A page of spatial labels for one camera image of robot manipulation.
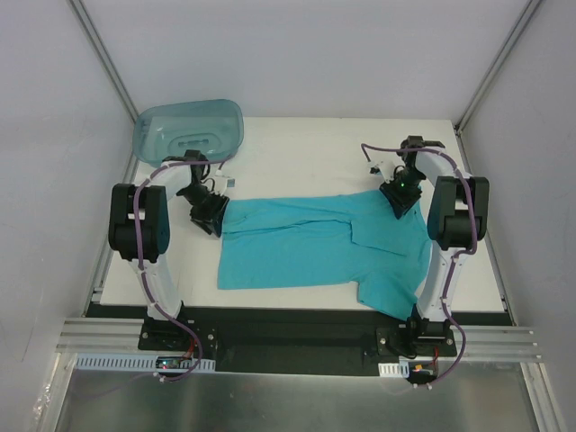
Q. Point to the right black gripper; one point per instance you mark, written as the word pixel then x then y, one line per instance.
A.
pixel 401 197

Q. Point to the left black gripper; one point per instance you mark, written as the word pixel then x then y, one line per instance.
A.
pixel 211 211

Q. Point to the teal t shirt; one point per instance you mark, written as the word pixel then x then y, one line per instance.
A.
pixel 328 240

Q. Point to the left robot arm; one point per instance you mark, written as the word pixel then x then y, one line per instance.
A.
pixel 139 230

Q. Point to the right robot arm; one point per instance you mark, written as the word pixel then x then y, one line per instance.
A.
pixel 456 223

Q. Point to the translucent blue plastic bin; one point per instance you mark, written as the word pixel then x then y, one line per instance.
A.
pixel 213 127

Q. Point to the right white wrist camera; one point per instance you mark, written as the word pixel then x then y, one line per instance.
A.
pixel 384 168

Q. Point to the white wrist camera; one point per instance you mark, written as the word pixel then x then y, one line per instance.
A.
pixel 384 168
pixel 222 183

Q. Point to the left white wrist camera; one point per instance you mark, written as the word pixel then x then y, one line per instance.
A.
pixel 222 183

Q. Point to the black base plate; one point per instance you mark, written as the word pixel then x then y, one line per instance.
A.
pixel 319 342

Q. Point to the right white cable duct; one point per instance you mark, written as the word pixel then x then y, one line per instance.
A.
pixel 394 370

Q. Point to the white cable duct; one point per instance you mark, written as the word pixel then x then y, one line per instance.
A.
pixel 133 363
pixel 394 370

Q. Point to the left white cable duct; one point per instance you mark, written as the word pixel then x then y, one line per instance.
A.
pixel 133 363

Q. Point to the right aluminium frame post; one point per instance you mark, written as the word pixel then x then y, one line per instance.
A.
pixel 519 27

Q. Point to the aluminium frame post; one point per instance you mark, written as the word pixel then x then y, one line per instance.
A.
pixel 97 43
pixel 519 27

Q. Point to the left aluminium frame post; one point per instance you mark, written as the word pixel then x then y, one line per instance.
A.
pixel 97 43

